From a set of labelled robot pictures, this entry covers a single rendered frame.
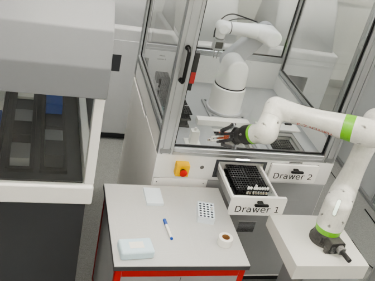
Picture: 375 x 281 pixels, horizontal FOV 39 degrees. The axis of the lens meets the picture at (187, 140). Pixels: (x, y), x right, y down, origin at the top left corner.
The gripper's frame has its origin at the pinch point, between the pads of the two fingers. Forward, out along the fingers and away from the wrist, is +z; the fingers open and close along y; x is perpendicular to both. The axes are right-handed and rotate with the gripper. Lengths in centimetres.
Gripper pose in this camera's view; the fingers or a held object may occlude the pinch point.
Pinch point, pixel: (217, 138)
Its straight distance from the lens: 267.1
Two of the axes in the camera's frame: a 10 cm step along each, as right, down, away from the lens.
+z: -5.9, 0.7, 8.1
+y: -0.4, -10.0, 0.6
